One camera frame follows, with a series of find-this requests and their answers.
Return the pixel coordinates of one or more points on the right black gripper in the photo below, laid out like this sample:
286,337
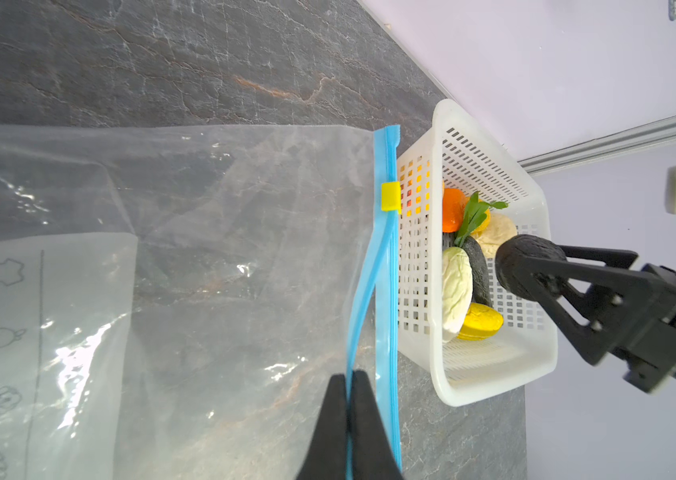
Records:
606,308

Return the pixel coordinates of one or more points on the white plastic perforated basket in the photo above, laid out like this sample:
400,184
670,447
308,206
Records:
457,152

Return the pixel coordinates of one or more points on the yellow toy banana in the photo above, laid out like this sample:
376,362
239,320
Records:
480,323

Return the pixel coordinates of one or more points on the white toy radish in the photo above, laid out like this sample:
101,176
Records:
457,291

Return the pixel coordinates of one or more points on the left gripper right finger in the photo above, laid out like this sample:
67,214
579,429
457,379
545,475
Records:
372,456

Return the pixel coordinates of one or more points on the black toy avocado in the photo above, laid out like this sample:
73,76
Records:
516,269

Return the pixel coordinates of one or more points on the orange toy carrot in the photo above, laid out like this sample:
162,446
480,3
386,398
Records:
453,209

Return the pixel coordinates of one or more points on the green leafy toy vegetable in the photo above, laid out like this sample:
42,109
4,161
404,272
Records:
476,213

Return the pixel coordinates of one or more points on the beige round toy bun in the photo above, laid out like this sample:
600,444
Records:
501,228

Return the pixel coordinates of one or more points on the clear zip top bag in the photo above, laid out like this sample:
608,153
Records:
174,301

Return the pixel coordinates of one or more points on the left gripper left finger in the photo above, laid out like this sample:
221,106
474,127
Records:
327,455

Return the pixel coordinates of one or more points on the dark green toy cucumber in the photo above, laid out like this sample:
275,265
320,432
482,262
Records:
481,276

